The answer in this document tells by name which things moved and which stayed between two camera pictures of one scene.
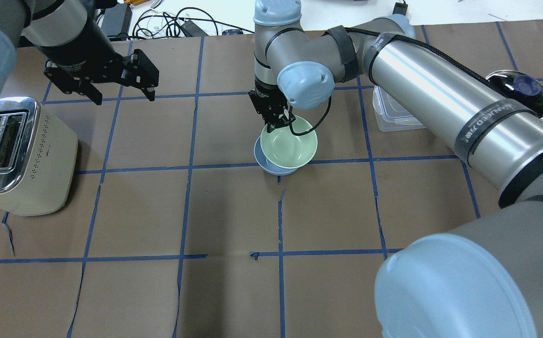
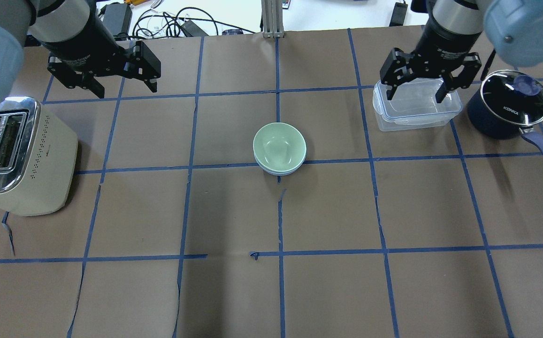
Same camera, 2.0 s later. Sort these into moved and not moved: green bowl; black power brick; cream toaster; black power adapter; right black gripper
Moved: green bowl; right black gripper
Not moved: black power brick; black power adapter; cream toaster
